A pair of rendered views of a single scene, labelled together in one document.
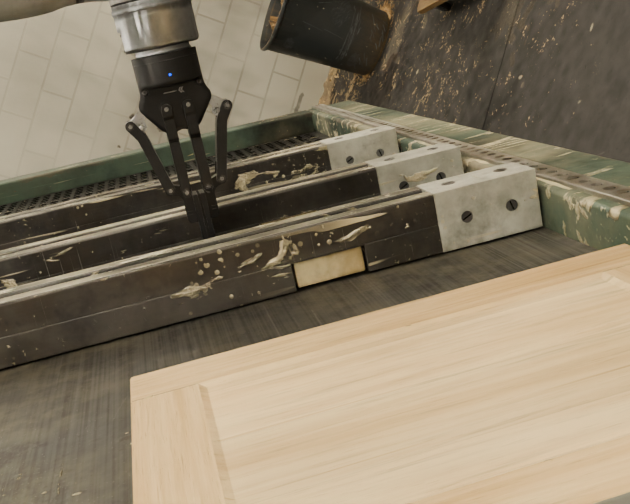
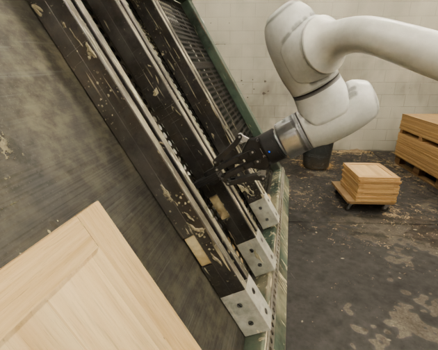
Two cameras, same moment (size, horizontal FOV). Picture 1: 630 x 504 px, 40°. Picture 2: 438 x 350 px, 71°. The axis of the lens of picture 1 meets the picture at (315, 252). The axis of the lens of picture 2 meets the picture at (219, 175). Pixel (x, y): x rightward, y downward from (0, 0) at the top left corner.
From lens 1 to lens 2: 0.36 m
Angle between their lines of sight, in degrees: 6
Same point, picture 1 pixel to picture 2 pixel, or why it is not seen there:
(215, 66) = (292, 107)
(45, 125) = (253, 49)
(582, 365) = not seen: outside the picture
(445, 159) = (268, 265)
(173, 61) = (276, 151)
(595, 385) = not seen: outside the picture
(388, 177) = (253, 243)
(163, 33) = (288, 144)
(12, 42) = not seen: hidden behind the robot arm
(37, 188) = (219, 67)
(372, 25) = (322, 163)
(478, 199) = (249, 308)
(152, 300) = (156, 176)
